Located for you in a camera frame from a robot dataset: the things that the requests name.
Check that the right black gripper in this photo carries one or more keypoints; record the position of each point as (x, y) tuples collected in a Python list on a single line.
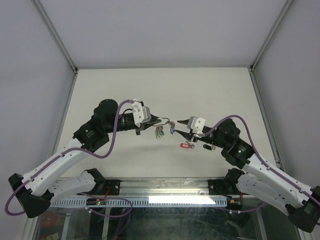
[(188, 136)]

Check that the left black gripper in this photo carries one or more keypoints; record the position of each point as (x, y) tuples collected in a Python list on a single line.
[(154, 120)]

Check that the large keyring with keys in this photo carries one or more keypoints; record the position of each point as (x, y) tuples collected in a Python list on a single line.
[(166, 122)]

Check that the red tag with keys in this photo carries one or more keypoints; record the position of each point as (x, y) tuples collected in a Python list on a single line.
[(187, 145)]

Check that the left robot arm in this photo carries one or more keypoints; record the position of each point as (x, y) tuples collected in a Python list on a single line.
[(37, 189)]

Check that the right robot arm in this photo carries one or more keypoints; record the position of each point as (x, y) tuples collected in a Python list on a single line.
[(252, 174)]

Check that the black tag with key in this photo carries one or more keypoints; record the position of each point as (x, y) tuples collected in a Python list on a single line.
[(209, 147)]

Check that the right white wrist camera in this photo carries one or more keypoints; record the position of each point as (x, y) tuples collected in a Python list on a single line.
[(196, 124)]

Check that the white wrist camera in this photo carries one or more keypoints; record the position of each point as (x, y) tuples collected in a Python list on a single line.
[(196, 124), (141, 113)]

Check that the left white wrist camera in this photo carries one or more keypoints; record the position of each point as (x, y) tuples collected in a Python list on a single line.
[(141, 113)]

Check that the aluminium mounting rail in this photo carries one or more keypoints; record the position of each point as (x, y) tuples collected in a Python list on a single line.
[(142, 187)]

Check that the white slotted cable duct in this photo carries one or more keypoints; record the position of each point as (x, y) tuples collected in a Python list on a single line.
[(141, 202)]

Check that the left aluminium frame post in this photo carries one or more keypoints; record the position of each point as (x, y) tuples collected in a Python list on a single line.
[(54, 34)]

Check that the aluminium frame post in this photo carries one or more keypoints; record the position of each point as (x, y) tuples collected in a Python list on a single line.
[(272, 33), (54, 34)]

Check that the right aluminium frame post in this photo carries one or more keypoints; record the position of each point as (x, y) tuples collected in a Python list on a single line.
[(272, 33)]

